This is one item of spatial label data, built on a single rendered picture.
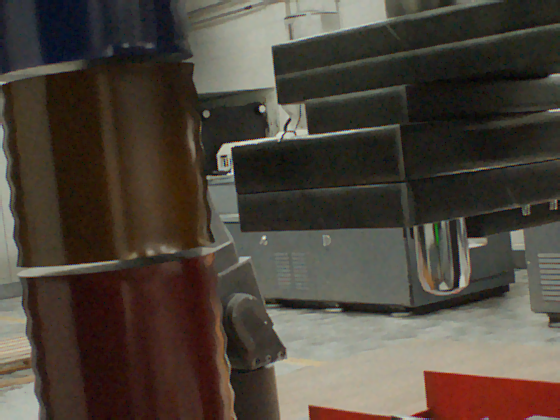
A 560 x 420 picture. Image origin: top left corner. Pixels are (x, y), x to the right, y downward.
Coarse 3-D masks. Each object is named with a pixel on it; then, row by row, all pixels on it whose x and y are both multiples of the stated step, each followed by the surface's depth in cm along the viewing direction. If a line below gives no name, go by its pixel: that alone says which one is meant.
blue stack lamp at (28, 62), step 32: (0, 0) 21; (32, 0) 20; (64, 0) 20; (96, 0) 20; (128, 0) 20; (160, 0) 21; (0, 32) 21; (32, 32) 20; (64, 32) 20; (96, 32) 20; (128, 32) 20; (160, 32) 21; (0, 64) 21; (32, 64) 20; (64, 64) 20; (96, 64) 21
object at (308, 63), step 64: (384, 0) 49; (448, 0) 47; (512, 0) 40; (320, 64) 49; (384, 64) 46; (448, 64) 43; (512, 64) 41; (320, 128) 48; (384, 128) 41; (448, 128) 42; (512, 128) 44; (256, 192) 47; (320, 192) 44; (384, 192) 42; (448, 192) 42; (512, 192) 44; (448, 256) 43
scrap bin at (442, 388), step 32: (448, 384) 86; (480, 384) 84; (512, 384) 81; (544, 384) 79; (320, 416) 80; (352, 416) 78; (384, 416) 75; (416, 416) 87; (448, 416) 87; (480, 416) 84; (512, 416) 82; (544, 416) 79
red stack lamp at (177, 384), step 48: (48, 288) 21; (96, 288) 20; (144, 288) 20; (192, 288) 21; (48, 336) 21; (96, 336) 20; (144, 336) 20; (192, 336) 21; (48, 384) 21; (96, 384) 20; (144, 384) 20; (192, 384) 21
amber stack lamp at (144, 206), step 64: (128, 64) 20; (192, 64) 22; (64, 128) 20; (128, 128) 20; (192, 128) 21; (64, 192) 20; (128, 192) 20; (192, 192) 21; (64, 256) 20; (128, 256) 20
